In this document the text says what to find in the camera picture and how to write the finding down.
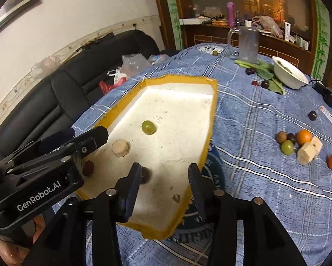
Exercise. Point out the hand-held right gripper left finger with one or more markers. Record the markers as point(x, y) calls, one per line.
point(132, 191)

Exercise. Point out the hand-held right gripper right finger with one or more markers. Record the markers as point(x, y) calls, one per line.
point(197, 192)

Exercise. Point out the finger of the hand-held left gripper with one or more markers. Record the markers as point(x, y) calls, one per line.
point(57, 138)
point(95, 140)

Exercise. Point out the white foam tray yellow rim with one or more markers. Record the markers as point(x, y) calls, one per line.
point(168, 144)

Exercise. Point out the beige cylindrical chunk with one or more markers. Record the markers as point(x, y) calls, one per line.
point(120, 148)
point(309, 151)

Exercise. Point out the person's left hand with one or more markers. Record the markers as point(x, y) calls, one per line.
point(8, 248)

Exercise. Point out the black leather sofa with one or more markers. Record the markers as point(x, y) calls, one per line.
point(57, 94)

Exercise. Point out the white red plastic bag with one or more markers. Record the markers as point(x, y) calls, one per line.
point(113, 84)

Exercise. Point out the crumpled clear plastic bag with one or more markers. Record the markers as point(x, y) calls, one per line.
point(45, 63)

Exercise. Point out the brown round kiwi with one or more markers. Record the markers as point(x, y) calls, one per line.
point(281, 137)

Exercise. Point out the green leafy vegetable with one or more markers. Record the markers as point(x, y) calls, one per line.
point(265, 73)

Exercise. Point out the framed picture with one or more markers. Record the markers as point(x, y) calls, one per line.
point(16, 2)

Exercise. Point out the white bowl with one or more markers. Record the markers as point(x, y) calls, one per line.
point(287, 79)

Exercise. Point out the wooden cabinet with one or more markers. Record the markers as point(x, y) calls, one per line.
point(166, 11)

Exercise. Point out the red white card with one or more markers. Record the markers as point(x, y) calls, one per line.
point(328, 115)

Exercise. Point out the green vegetable pieces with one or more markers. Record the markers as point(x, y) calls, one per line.
point(286, 68)

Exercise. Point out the flat white box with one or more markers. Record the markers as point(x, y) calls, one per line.
point(193, 21)

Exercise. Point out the clear glass mug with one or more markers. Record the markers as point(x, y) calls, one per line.
point(247, 45)

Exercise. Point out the black power adapter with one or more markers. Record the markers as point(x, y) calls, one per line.
point(325, 91)

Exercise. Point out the pink plastic bag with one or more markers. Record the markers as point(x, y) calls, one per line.
point(267, 25)

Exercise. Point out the purple bottle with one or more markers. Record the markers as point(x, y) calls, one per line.
point(230, 13)

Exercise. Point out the white carton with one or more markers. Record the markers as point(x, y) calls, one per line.
point(287, 31)

